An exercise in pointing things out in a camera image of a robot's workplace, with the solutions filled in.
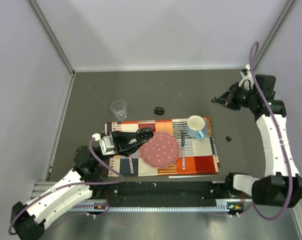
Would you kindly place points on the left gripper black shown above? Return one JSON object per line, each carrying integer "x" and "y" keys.
{"x": 122, "y": 146}

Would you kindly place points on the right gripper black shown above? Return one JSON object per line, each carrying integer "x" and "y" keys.
{"x": 229, "y": 95}

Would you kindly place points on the black earbud charging case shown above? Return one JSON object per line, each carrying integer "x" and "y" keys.
{"x": 159, "y": 111}

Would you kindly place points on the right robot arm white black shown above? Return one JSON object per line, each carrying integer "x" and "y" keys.
{"x": 273, "y": 150}

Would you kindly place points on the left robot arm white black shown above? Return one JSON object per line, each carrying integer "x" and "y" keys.
{"x": 87, "y": 178}

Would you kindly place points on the clear plastic cup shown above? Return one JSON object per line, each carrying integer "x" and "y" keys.
{"x": 119, "y": 109}

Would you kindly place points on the white blue mug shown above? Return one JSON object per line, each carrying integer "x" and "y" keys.
{"x": 195, "y": 126}

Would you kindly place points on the pink dotted plate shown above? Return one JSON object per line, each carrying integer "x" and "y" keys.
{"x": 161, "y": 151}

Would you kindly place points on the colourful patchwork placemat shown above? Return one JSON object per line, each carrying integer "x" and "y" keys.
{"x": 200, "y": 155}

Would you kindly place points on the fork with pink handle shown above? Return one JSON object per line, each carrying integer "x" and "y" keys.
{"x": 131, "y": 164}

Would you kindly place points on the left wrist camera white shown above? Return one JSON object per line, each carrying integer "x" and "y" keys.
{"x": 105, "y": 142}

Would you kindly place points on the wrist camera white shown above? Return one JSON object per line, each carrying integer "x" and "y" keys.
{"x": 105, "y": 142}
{"x": 247, "y": 77}

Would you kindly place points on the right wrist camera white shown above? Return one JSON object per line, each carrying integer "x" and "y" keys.
{"x": 247, "y": 77}

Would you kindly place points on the knife with pink handle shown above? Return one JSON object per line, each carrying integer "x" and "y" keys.
{"x": 183, "y": 149}

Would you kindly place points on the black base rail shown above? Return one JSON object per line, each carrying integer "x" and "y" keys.
{"x": 165, "y": 194}

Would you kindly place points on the aluminium frame profile front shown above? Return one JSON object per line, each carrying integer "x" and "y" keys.
{"x": 64, "y": 195}

